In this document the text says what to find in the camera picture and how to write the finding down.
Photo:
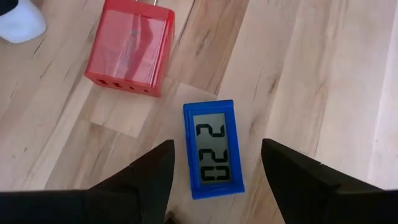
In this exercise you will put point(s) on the black and white charger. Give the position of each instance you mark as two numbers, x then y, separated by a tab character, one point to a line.
21	25

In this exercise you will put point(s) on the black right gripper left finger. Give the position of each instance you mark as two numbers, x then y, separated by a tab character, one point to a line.
124	199

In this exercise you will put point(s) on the red charger block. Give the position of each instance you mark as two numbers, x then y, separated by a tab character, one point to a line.
130	46

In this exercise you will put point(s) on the blue digital clock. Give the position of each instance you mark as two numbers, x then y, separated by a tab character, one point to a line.
214	149

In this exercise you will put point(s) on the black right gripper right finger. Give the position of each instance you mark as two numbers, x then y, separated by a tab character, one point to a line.
311	193

